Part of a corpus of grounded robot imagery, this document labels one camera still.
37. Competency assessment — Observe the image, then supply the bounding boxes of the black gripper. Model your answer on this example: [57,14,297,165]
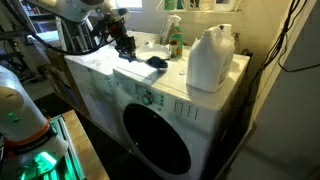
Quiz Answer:
[113,21,139,63]

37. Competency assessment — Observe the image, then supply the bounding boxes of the black wall cable bundle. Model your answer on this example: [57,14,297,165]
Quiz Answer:
[251,0,309,89]

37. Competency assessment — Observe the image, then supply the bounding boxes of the black looping wall cable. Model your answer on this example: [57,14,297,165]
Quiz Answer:
[277,46,320,74]

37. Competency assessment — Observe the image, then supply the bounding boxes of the white front-load washing machine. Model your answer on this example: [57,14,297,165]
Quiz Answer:
[112,44,251,180]

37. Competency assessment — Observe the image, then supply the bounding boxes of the white box with label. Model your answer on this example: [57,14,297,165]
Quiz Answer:
[213,0,236,12]

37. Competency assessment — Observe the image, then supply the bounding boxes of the green bottle on shelf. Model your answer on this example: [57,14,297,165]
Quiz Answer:
[164,0,176,11]

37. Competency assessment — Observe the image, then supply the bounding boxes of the blue and white brush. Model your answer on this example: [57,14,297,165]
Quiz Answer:
[146,55,169,70]

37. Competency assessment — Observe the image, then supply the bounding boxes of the green-lit robot mount platform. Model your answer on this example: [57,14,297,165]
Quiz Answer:
[15,114,86,180]

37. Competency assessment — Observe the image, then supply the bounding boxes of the wall water valve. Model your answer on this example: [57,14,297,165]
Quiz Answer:
[233,31,242,46]

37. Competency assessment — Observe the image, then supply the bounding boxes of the silver flexible vent hose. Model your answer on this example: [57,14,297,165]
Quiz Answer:
[159,15,174,46]

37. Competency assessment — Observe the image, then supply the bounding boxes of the green spray bottle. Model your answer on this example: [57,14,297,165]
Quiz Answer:
[167,14,185,60]

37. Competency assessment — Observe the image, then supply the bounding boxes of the cluttered storage shelf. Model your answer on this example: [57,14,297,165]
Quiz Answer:
[19,0,58,35]

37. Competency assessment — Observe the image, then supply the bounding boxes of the wall shelf board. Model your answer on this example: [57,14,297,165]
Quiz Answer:
[155,8,242,15]

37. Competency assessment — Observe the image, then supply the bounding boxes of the white dryer machine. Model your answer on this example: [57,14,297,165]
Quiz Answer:
[64,30,158,152]

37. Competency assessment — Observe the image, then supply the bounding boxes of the small plastic bottle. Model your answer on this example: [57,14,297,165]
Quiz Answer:
[168,39,178,59]

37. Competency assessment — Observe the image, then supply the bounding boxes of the wooden table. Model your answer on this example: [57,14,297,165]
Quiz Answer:
[61,109,111,180]

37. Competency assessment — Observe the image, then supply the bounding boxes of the large white detergent jug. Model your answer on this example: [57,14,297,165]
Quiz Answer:
[185,23,236,94]

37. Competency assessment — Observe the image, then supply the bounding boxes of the bright window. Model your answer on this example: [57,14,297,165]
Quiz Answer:
[114,0,144,11]

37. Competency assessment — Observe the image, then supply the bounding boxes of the white tubular rack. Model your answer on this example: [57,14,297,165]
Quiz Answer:
[54,15,101,54]

